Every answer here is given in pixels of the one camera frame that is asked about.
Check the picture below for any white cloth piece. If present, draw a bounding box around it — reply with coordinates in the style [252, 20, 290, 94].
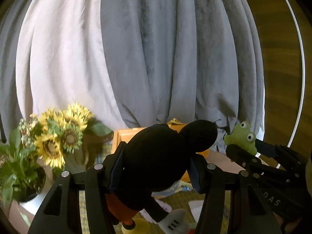
[189, 200, 204, 219]

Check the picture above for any green frog toy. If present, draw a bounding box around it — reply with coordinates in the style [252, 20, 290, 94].
[224, 121, 257, 156]

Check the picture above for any black mouse plush toy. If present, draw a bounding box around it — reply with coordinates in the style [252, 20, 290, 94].
[105, 120, 218, 233]

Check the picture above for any white vase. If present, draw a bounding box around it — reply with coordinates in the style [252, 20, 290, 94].
[20, 176, 52, 215]

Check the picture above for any yellow blue plaid mat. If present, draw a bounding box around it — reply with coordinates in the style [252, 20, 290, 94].
[79, 140, 231, 234]

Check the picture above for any blue printed fabric pouch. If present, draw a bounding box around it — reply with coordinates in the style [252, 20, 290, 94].
[152, 180, 193, 199]

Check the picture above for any sunflower bouquet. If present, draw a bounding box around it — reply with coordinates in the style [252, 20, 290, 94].
[1, 103, 113, 208]

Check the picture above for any orange plastic crate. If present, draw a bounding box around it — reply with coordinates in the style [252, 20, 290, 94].
[111, 121, 210, 183]

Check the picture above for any white sheer curtain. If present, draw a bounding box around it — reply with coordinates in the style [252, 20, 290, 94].
[15, 0, 126, 130]

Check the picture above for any grey curtain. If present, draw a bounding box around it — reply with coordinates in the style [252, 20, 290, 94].
[1, 0, 264, 153]

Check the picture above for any white curved cable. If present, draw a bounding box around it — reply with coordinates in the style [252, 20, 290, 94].
[273, 0, 306, 170]

